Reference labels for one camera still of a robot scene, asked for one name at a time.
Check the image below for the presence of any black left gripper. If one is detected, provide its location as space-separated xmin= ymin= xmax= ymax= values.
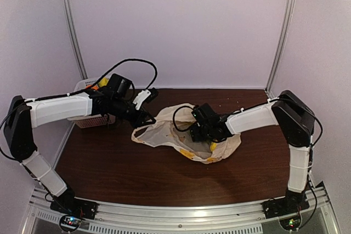
xmin=110 ymin=97 xmax=156 ymax=129

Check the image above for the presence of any cream printed plastic bag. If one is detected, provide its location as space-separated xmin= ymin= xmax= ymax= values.
xmin=131 ymin=103 xmax=241 ymax=164

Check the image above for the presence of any orange toy fruit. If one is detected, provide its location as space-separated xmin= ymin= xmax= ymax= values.
xmin=85 ymin=84 xmax=99 ymax=90

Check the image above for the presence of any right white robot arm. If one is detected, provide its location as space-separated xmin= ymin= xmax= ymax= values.
xmin=189 ymin=90 xmax=316 ymax=213

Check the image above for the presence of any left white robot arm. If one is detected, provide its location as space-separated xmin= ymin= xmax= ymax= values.
xmin=2 ymin=74 xmax=158 ymax=214

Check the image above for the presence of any yellow green toy fruit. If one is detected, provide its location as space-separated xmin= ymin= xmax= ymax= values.
xmin=98 ymin=77 xmax=109 ymax=88

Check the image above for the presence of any yellow toy banana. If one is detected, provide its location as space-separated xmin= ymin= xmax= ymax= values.
xmin=210 ymin=142 xmax=218 ymax=152

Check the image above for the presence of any white perforated plastic basket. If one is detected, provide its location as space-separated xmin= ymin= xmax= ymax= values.
xmin=67 ymin=76 xmax=116 ymax=129

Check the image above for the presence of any right round circuit board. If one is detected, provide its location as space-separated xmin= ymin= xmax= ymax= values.
xmin=279 ymin=215 xmax=302 ymax=231

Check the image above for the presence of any round circuit board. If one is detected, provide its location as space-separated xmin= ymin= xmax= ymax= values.
xmin=279 ymin=215 xmax=302 ymax=231
xmin=59 ymin=215 xmax=82 ymax=232

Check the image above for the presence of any left round circuit board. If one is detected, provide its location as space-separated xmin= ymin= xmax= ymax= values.
xmin=59 ymin=215 xmax=82 ymax=232

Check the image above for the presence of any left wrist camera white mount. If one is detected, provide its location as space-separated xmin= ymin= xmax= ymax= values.
xmin=132 ymin=88 xmax=158 ymax=110

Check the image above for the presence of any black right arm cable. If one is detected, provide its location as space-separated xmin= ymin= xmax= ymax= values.
xmin=172 ymin=96 xmax=322 ymax=228

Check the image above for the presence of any right aluminium frame post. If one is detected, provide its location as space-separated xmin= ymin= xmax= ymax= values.
xmin=265 ymin=0 xmax=296 ymax=98

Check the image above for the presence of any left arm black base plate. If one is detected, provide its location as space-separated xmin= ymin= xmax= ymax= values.
xmin=50 ymin=197 xmax=98 ymax=220

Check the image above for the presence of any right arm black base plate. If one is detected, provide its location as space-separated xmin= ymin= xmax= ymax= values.
xmin=262 ymin=197 xmax=310 ymax=219

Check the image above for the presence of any aluminium front rail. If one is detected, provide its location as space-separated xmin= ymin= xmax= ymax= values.
xmin=27 ymin=181 xmax=341 ymax=234

